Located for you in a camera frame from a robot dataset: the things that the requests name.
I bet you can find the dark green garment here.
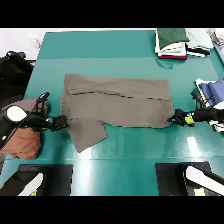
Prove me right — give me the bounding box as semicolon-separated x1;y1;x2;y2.
156;28;191;51

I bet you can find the black mounting plate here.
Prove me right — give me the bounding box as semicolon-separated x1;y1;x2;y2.
154;161;214;197
0;163;74;197

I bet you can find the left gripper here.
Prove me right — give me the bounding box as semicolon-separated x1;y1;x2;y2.
49;114;70;132

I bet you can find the pale green garment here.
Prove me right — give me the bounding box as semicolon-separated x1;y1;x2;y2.
184;28;215;51

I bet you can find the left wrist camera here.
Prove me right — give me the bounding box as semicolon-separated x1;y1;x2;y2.
34;91;51;115

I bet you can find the rust brown garment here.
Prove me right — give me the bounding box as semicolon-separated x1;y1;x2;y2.
0;127;43;161

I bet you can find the red garment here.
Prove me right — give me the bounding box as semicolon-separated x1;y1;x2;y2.
157;53;189;61

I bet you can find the black bag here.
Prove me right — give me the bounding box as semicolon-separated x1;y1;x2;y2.
0;50;35;109

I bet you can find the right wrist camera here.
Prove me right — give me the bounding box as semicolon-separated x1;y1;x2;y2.
190;91;205;108

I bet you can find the mauve brown garment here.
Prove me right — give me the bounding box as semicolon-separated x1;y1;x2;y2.
12;97;50;115

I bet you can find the blue garment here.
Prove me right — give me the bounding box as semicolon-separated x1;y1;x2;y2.
198;78;224;107

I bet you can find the grey-brown T-shirt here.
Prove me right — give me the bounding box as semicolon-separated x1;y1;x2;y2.
60;73;175;154

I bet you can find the black garment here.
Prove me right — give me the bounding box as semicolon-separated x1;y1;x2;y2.
185;46;211;58

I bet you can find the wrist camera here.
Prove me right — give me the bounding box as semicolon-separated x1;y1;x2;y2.
190;91;205;108
34;91;51;115

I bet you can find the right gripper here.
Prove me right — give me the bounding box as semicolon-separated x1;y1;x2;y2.
167;108;196;127

